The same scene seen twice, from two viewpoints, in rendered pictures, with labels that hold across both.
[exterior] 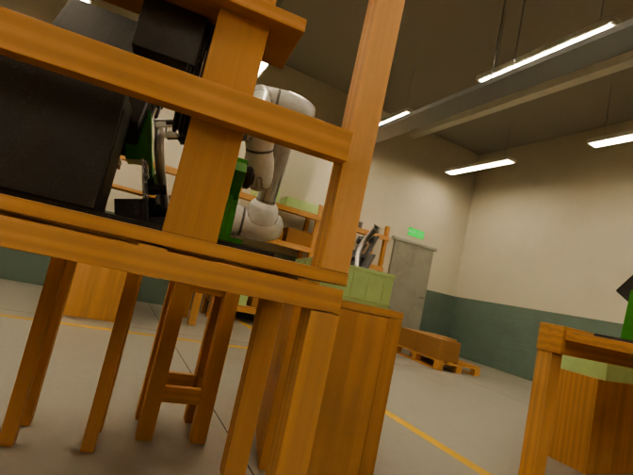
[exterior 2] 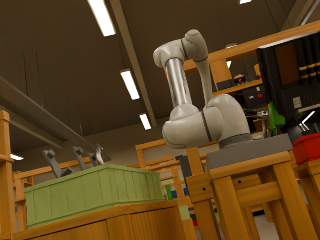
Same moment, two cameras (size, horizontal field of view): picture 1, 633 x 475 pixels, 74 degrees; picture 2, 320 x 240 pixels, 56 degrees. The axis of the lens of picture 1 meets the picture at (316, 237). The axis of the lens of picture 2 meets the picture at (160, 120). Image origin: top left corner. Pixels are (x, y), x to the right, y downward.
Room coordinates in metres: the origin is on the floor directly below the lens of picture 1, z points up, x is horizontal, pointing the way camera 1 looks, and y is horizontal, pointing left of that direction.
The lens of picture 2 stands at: (3.50, 0.81, 0.72)
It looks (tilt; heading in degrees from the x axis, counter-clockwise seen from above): 18 degrees up; 206
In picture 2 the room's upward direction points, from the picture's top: 13 degrees counter-clockwise
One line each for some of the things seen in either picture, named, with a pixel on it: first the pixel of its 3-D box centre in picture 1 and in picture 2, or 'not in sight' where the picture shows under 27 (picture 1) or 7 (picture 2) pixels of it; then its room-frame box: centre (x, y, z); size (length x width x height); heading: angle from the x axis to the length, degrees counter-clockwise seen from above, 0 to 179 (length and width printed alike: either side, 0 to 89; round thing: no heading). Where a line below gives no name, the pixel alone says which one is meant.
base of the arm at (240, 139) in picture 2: not in sight; (240, 144); (2.12, 0.52, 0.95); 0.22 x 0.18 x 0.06; 121
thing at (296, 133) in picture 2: (57, 139); (301, 130); (1.14, 0.76, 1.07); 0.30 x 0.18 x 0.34; 108
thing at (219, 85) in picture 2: not in sight; (225, 85); (1.19, 0.36, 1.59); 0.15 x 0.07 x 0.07; 108
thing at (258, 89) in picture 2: (170, 40); (255, 97); (1.14, 0.53, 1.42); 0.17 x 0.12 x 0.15; 108
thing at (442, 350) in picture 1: (435, 350); not in sight; (6.92, -2.29, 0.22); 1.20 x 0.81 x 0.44; 21
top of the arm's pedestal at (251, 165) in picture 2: not in sight; (244, 169); (2.13, 0.50, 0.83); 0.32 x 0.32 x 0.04; 23
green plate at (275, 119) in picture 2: (140, 143); (276, 117); (1.39, 0.65, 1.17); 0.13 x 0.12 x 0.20; 108
